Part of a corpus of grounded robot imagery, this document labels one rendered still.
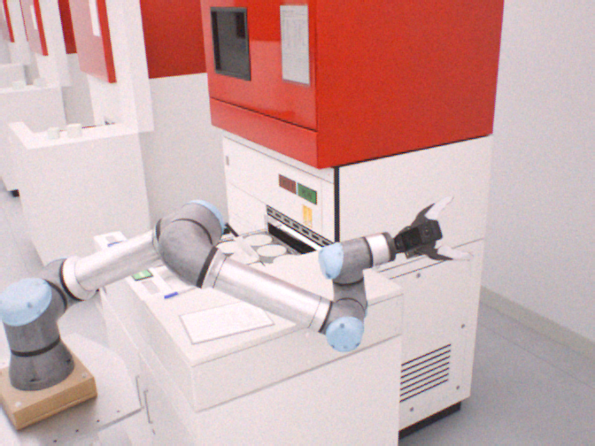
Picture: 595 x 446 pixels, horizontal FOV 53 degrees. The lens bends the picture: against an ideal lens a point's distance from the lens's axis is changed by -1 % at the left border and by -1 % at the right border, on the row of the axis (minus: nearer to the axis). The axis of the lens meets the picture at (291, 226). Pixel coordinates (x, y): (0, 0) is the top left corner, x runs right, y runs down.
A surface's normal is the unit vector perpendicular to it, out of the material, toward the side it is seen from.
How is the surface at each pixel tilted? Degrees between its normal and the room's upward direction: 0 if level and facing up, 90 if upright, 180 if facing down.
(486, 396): 0
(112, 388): 0
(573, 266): 90
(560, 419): 0
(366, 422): 90
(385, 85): 90
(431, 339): 90
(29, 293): 9
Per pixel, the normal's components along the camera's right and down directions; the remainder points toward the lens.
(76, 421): -0.04, -0.93
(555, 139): -0.86, 0.22
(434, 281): 0.51, 0.30
